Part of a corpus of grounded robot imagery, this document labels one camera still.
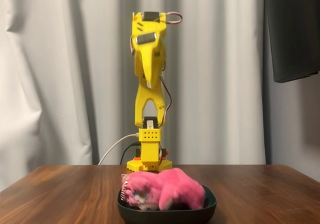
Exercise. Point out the yellow robot base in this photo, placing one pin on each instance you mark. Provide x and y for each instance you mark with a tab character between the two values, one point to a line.
133	166

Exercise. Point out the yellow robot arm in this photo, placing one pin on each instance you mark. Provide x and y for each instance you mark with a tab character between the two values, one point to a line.
150	93

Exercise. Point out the white curtain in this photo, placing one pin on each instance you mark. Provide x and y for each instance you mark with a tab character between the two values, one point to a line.
62	58

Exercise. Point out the pink plush strawberry bear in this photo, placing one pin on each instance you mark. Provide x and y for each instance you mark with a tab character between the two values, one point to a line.
170	186

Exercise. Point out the black orange table clamp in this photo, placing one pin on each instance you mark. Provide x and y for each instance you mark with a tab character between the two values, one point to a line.
165	151
137	151

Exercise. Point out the black hanging cloth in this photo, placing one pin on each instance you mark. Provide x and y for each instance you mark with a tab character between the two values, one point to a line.
292	33

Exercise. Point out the yellow gripper with servo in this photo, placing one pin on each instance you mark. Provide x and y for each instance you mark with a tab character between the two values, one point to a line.
147	58

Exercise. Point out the dark green plastic bin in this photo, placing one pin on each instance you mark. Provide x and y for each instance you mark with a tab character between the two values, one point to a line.
165	215

